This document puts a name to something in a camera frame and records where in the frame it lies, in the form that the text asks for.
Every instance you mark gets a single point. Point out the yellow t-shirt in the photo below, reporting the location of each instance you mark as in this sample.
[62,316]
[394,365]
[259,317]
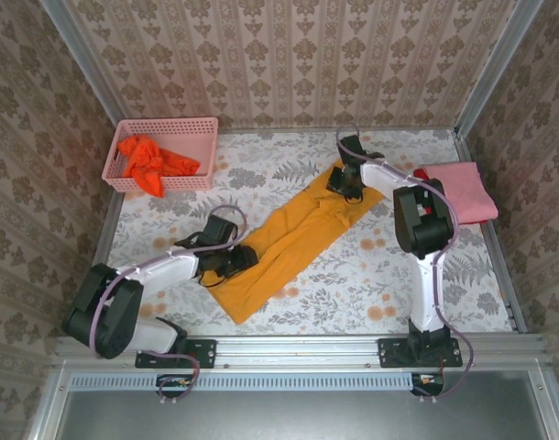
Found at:
[279,247]

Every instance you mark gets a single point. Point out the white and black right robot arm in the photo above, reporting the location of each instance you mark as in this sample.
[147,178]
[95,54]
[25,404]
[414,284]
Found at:
[426,293]

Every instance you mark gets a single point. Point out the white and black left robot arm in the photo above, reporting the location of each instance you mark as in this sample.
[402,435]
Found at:
[169,270]

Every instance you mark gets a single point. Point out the pink plastic basket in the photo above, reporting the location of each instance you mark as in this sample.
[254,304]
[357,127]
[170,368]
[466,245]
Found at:
[192,137]

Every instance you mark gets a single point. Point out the orange-red crumpled t-shirt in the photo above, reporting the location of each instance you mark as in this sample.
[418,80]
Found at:
[146,165]

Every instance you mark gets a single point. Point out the floral table cover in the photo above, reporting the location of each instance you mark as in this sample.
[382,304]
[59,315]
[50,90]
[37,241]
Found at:
[353,293]

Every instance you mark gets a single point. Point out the pink folded t-shirt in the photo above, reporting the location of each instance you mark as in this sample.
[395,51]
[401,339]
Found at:
[467,192]

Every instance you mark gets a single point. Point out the black connector board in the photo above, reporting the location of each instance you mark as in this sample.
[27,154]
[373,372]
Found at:
[174,382]
[428,380]

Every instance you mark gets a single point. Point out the grey metal panel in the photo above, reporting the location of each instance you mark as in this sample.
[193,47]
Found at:
[307,412]

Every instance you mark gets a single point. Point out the aluminium rear rail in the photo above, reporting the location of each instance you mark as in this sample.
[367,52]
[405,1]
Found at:
[284,130]

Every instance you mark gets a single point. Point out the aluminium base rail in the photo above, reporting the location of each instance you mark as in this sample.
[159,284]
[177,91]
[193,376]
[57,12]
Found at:
[298,350]

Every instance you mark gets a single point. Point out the aluminium side rail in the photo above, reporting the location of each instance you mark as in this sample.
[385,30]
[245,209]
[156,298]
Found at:
[465,146]
[108,224]

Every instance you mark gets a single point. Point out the aluminium frame post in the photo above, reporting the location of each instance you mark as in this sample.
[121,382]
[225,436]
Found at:
[503,55]
[81,55]

